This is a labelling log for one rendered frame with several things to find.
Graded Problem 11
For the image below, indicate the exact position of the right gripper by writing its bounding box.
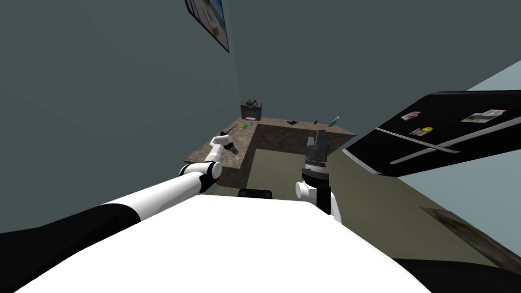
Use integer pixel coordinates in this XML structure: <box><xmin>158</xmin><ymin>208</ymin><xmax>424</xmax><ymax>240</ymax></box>
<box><xmin>305</xmin><ymin>129</ymin><xmax>330</xmax><ymax>162</ymax></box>

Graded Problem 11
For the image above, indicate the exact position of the dark grey coffee machine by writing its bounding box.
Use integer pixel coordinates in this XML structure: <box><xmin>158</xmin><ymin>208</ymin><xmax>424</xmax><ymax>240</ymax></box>
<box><xmin>240</xmin><ymin>98</ymin><xmax>263</xmax><ymax>122</ymax></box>

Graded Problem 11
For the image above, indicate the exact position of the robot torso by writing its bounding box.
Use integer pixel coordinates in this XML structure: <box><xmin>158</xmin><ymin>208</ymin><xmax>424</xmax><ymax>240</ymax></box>
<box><xmin>14</xmin><ymin>189</ymin><xmax>433</xmax><ymax>293</ymax></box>

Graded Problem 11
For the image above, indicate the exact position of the black fridge with magnets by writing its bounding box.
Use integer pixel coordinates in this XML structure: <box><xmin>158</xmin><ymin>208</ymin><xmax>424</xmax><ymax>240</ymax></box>
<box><xmin>341</xmin><ymin>90</ymin><xmax>521</xmax><ymax>178</ymax></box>

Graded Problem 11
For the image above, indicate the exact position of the framed wall picture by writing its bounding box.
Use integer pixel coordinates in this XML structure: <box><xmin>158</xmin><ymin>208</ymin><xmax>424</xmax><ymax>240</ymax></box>
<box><xmin>184</xmin><ymin>0</ymin><xmax>231</xmax><ymax>54</ymax></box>

